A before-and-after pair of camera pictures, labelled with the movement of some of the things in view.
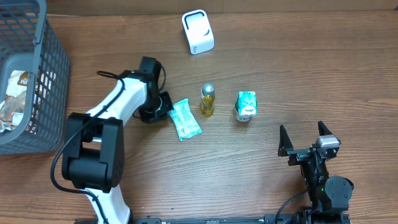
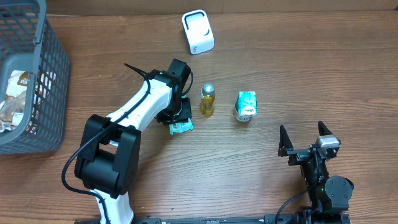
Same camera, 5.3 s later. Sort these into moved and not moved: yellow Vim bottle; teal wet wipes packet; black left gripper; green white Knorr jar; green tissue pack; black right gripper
Moved: teal wet wipes packet; black left gripper
Not moved: black right gripper; green tissue pack; yellow Vim bottle; green white Knorr jar
